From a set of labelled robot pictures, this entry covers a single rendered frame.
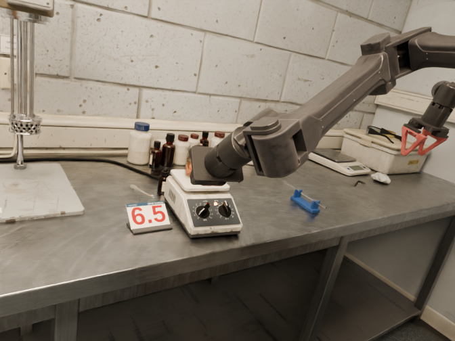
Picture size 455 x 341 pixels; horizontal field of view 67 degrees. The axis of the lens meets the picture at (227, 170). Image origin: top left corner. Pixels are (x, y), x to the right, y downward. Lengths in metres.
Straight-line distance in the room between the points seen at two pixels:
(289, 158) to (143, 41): 0.85
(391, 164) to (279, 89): 0.62
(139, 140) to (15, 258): 0.57
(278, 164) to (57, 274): 0.40
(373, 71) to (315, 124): 0.21
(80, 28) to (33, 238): 0.68
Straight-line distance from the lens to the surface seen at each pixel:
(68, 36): 1.19
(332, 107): 0.60
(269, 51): 1.55
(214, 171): 0.61
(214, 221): 0.78
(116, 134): 1.23
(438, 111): 1.07
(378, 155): 1.77
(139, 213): 0.79
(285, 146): 0.50
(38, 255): 0.70
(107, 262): 0.68
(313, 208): 1.05
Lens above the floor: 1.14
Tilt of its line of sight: 18 degrees down
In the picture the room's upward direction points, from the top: 11 degrees clockwise
